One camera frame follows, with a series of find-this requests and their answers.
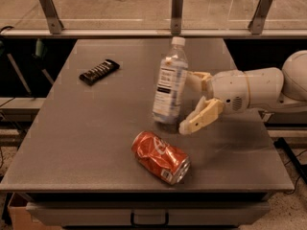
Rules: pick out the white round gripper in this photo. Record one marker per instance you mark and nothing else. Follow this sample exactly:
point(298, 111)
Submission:
point(228, 89)

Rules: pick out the clear plastic water bottle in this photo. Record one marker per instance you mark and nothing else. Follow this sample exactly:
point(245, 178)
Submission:
point(170, 83)

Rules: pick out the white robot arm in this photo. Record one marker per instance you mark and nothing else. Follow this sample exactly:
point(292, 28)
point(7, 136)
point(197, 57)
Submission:
point(275, 90)

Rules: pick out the crushed red coke can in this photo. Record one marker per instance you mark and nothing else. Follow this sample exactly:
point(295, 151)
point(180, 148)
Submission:
point(163, 160)

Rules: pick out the dark chocolate bar wrapper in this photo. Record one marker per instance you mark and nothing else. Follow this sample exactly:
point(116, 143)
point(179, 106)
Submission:
point(97, 73)

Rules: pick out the grey table drawer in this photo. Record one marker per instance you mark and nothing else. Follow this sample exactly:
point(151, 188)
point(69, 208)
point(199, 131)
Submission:
point(90, 214)

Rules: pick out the cardboard box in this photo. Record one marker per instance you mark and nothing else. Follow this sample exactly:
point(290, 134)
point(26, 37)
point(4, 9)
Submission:
point(22, 219)

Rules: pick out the middle metal rail bracket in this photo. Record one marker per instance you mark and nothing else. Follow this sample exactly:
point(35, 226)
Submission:
point(176, 16)

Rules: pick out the black drawer handle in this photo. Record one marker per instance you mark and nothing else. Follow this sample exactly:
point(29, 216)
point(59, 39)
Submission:
point(149, 218)

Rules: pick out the left metal rail bracket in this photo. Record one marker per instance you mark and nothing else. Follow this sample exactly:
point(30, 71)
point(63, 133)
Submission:
point(54, 24)

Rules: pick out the horizontal metal rail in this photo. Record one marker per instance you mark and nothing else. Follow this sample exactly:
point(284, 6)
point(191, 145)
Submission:
point(237, 33)

